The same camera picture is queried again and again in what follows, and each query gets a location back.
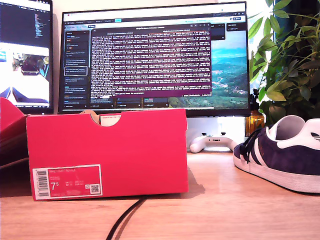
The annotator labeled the beige packing paper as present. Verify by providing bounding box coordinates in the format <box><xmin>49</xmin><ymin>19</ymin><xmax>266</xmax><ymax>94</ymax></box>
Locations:
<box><xmin>79</xmin><ymin>109</ymin><xmax>101</xmax><ymax>125</ymax></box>

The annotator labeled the large black computer monitor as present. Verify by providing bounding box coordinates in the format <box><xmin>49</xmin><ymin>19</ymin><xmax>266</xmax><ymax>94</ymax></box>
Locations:
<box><xmin>57</xmin><ymin>1</ymin><xmax>252</xmax><ymax>118</ymax></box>

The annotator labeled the blue suede white-striped shoe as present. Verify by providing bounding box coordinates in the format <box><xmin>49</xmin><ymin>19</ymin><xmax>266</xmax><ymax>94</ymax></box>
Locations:
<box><xmin>232</xmin><ymin>114</ymin><xmax>320</xmax><ymax>195</ymax></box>

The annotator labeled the red cardboard shoebox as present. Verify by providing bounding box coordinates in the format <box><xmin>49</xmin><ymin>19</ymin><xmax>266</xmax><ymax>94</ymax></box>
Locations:
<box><xmin>25</xmin><ymin>108</ymin><xmax>190</xmax><ymax>202</ymax></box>

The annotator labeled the red shoebox lid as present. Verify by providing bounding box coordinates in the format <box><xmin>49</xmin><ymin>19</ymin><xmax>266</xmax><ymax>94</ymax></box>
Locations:
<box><xmin>0</xmin><ymin>96</ymin><xmax>32</xmax><ymax>167</ymax></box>

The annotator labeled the white game controller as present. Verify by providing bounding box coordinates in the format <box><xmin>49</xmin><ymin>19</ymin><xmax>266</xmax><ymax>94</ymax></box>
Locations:
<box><xmin>189</xmin><ymin>132</ymin><xmax>240</xmax><ymax>154</ymax></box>

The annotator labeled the narrow black computer monitor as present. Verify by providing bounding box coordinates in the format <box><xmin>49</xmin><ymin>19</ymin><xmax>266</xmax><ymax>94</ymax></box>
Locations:
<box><xmin>0</xmin><ymin>0</ymin><xmax>55</xmax><ymax>115</ymax></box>

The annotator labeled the black cable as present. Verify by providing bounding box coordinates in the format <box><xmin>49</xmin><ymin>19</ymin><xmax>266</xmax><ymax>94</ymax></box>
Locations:
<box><xmin>106</xmin><ymin>196</ymin><xmax>147</xmax><ymax>240</ymax></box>

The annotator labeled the green leafy houseplant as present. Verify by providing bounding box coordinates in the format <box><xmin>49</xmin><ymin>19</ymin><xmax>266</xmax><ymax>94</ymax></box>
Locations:
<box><xmin>247</xmin><ymin>0</ymin><xmax>320</xmax><ymax>128</ymax></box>

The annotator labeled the amber pump bottle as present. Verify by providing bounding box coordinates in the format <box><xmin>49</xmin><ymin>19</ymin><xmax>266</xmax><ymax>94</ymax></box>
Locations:
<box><xmin>245</xmin><ymin>87</ymin><xmax>266</xmax><ymax>138</ymax></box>

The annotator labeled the dark teal curtain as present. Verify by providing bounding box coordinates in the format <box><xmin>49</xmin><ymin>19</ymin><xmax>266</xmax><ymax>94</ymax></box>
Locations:
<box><xmin>273</xmin><ymin>0</ymin><xmax>320</xmax><ymax>51</ymax></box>

